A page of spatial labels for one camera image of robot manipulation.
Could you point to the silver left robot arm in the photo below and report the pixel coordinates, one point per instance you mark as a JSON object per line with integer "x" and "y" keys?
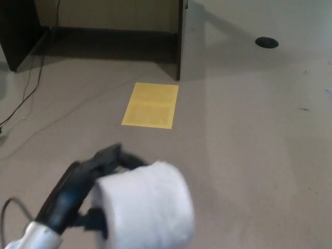
{"x": 33, "y": 237}

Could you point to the white toilet paper roll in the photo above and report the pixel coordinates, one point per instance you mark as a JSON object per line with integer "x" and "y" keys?
{"x": 145, "y": 207}

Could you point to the yellow paper sheet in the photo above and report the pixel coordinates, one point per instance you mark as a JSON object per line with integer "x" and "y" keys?
{"x": 150, "y": 106}

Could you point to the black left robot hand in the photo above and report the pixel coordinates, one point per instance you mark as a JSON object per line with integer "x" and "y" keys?
{"x": 70, "y": 189}

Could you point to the black round floor cover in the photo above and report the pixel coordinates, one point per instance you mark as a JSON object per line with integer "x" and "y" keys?
{"x": 266, "y": 42}

